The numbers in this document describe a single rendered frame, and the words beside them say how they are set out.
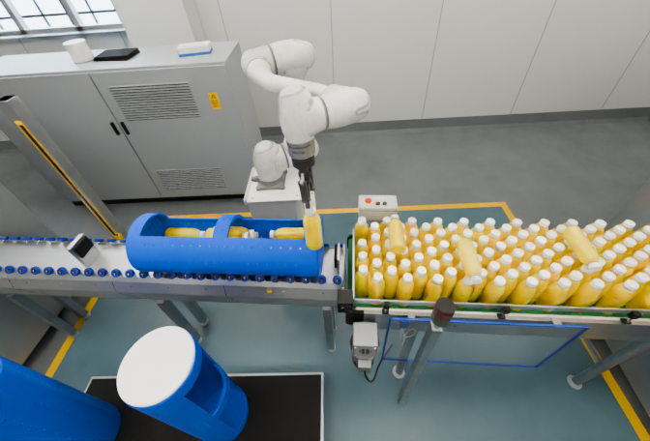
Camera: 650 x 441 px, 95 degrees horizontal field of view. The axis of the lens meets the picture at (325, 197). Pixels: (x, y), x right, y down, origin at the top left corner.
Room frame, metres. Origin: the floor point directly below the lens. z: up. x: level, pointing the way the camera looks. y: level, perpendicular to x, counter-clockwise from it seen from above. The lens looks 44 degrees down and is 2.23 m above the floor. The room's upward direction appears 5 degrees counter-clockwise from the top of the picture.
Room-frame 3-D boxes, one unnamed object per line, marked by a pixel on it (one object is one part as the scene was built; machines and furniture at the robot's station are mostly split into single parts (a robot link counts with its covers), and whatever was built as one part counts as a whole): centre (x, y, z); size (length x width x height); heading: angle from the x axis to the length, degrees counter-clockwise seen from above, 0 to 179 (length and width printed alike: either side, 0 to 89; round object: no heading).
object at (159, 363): (0.42, 0.68, 1.03); 0.28 x 0.28 x 0.01
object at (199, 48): (2.60, 0.94, 1.48); 0.24 x 0.12 x 0.08; 95
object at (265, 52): (1.35, 0.25, 1.77); 0.18 x 0.14 x 0.13; 20
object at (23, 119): (1.37, 1.40, 0.85); 0.06 x 0.06 x 1.70; 83
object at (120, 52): (2.71, 1.63, 1.46); 0.32 x 0.23 x 0.04; 87
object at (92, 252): (1.02, 1.28, 1.00); 0.10 x 0.04 x 0.15; 173
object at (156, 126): (2.67, 1.73, 0.72); 2.15 x 0.54 x 1.45; 87
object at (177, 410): (0.42, 0.68, 0.59); 0.28 x 0.28 x 0.88
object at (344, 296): (0.65, -0.06, 0.95); 0.10 x 0.07 x 0.10; 173
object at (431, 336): (0.45, -0.37, 0.55); 0.04 x 0.04 x 1.10; 83
